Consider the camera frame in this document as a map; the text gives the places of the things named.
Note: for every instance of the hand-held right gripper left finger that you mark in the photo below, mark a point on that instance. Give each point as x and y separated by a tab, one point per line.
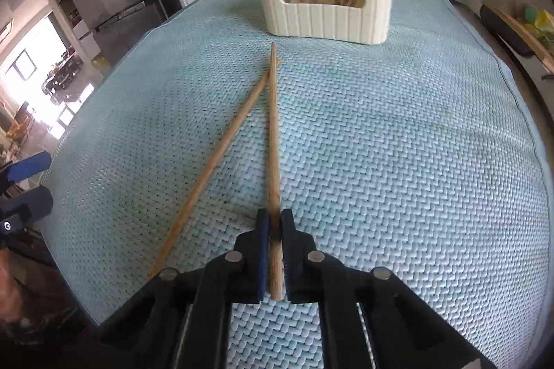
262	252

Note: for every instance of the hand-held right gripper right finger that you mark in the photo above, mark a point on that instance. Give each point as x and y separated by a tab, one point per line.
289	252

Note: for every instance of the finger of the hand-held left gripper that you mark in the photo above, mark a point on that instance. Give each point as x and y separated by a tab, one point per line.
26	209
30	166

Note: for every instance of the wooden chopstick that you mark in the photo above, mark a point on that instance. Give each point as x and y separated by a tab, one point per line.
216	165
273	161

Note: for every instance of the person's left hand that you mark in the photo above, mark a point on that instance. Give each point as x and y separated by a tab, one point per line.
8	286

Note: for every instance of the light blue woven mat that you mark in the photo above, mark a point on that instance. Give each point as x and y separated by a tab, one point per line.
368	178

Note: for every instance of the black tray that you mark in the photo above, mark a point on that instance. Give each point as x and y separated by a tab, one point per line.
504	29

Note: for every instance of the wooden cutting board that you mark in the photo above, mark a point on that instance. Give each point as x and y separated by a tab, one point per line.
532	42

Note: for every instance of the yellow green sponge bundle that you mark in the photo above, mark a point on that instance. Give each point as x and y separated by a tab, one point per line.
539	20

